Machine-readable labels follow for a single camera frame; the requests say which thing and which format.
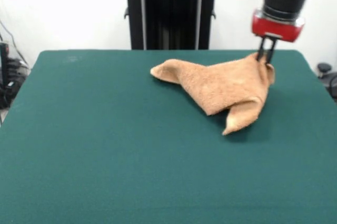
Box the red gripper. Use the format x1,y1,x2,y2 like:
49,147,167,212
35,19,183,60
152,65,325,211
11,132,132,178
250,9,306,65

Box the tan terry cloth towel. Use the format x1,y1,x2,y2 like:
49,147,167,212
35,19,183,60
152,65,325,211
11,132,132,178
150,52,276,136

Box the dark green table cloth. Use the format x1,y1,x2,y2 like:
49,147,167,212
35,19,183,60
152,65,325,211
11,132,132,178
0,49,337,224

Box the black plug bundle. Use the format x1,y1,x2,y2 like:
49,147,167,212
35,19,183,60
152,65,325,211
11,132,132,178
6,58,30,78

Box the black upright device, red light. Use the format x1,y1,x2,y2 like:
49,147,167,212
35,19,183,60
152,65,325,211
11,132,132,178
0,42,11,109

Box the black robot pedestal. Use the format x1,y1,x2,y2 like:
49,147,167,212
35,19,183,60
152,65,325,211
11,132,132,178
115,0,227,50

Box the grey cable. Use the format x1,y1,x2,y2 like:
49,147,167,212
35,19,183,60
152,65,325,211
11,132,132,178
0,20,28,66

